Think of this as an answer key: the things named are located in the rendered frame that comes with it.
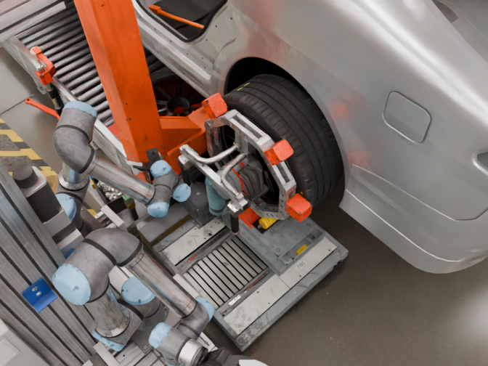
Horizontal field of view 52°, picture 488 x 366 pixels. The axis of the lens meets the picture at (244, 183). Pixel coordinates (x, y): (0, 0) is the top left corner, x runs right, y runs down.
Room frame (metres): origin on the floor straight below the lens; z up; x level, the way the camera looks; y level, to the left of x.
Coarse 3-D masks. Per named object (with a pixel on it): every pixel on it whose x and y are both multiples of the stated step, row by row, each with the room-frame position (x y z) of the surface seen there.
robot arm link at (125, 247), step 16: (96, 240) 0.71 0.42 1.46; (112, 240) 0.72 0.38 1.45; (128, 240) 0.74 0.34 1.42; (128, 256) 0.70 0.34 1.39; (144, 256) 0.72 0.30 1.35; (144, 272) 0.68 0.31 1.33; (160, 272) 0.69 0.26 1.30; (160, 288) 0.65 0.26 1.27; (176, 288) 0.66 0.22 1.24; (176, 304) 0.62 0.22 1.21; (192, 304) 0.63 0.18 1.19; (208, 304) 0.64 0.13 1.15; (192, 320) 0.59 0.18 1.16; (208, 320) 0.60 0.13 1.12
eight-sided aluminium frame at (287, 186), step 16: (208, 128) 1.59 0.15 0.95; (240, 128) 1.42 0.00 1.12; (256, 128) 1.42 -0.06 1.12; (208, 144) 1.60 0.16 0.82; (256, 144) 1.34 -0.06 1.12; (272, 144) 1.34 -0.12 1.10; (224, 160) 1.59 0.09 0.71; (288, 176) 1.25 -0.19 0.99; (240, 192) 1.45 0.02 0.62; (288, 192) 1.21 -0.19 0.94; (256, 208) 1.35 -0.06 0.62; (272, 208) 1.32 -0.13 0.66
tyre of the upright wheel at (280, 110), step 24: (240, 96) 1.57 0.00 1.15; (264, 96) 1.55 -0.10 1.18; (288, 96) 1.54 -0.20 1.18; (264, 120) 1.43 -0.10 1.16; (288, 120) 1.42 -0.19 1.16; (312, 120) 1.44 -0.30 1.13; (312, 144) 1.35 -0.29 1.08; (336, 144) 1.39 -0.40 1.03; (312, 168) 1.28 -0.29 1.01; (336, 168) 1.34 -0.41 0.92; (312, 192) 1.23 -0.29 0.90
